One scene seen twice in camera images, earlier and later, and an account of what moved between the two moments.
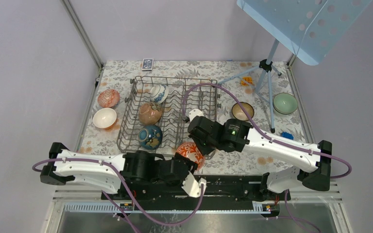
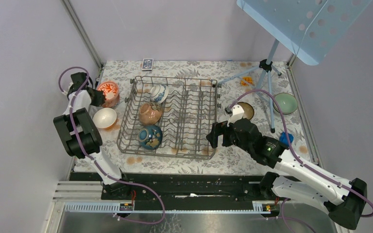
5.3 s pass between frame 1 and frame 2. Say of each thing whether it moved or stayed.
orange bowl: stayed
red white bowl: moved
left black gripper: moved
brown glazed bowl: stayed
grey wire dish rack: stayed
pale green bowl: stayed
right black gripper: moved
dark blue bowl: stayed
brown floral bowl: stayed
